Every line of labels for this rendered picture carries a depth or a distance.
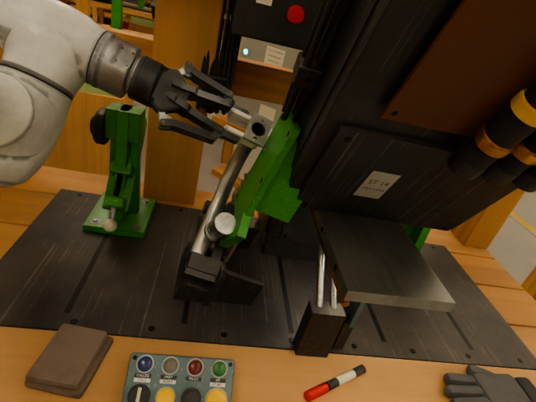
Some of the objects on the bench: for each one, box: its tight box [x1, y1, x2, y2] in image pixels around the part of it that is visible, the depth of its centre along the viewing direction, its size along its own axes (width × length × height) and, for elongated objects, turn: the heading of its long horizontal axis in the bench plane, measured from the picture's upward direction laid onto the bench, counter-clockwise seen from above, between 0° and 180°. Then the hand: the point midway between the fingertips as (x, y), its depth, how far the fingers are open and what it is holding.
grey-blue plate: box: [333, 294, 365, 349], centre depth 67 cm, size 10×2×14 cm, turn 163°
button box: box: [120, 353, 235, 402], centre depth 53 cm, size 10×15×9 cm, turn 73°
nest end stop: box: [179, 267, 216, 284], centre depth 68 cm, size 4×7×6 cm, turn 73°
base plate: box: [0, 189, 536, 370], centre depth 83 cm, size 42×110×2 cm, turn 73°
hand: (244, 128), depth 66 cm, fingers closed on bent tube, 3 cm apart
